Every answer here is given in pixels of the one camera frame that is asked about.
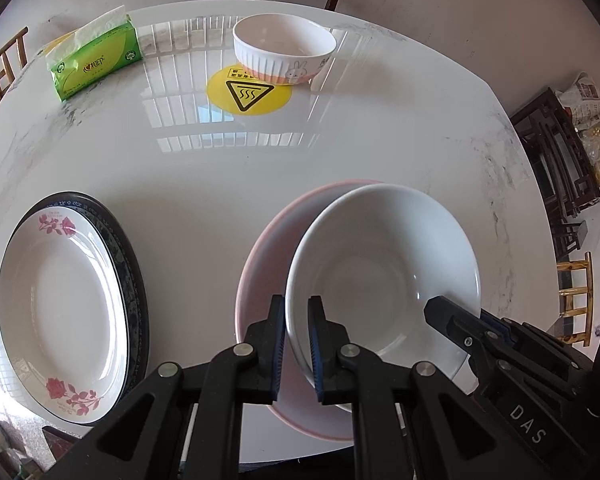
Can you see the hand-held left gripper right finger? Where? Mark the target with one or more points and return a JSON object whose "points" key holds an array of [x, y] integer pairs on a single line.
{"points": [[316, 355]]}

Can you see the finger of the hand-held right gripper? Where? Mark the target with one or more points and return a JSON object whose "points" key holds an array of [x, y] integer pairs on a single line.
{"points": [[452, 325], [502, 330]]}

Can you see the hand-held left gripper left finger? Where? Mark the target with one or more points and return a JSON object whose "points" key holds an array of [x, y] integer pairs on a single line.
{"points": [[279, 350]]}

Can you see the pink bowl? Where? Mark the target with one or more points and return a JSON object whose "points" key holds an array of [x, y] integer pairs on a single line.
{"points": [[265, 270]]}

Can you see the white bowl with blue cartoon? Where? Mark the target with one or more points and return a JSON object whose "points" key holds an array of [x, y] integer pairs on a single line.
{"points": [[380, 270]]}

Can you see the blue patterned plate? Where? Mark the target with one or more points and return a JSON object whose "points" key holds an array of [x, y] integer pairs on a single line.
{"points": [[137, 310]]}

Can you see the white plate with pink flowers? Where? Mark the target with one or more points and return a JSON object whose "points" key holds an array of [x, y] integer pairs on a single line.
{"points": [[65, 310]]}

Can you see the light wooden stool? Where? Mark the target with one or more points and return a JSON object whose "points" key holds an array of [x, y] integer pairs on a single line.
{"points": [[575, 305]]}

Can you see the dark wooden furniture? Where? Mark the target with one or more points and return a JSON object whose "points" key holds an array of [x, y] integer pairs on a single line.
{"points": [[555, 160]]}

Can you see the newspaper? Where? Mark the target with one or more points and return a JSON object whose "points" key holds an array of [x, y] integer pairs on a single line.
{"points": [[585, 100]]}

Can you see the yellow round warning sticker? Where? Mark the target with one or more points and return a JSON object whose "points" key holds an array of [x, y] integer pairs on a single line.
{"points": [[250, 100]]}

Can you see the white bowl with rabbit print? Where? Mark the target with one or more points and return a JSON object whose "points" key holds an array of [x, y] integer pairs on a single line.
{"points": [[280, 35]]}

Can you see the green tissue pack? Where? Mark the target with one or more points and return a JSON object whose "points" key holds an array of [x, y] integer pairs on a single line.
{"points": [[95, 62]]}

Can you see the light wooden chair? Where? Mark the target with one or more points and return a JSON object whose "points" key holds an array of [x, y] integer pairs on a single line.
{"points": [[0, 75]]}

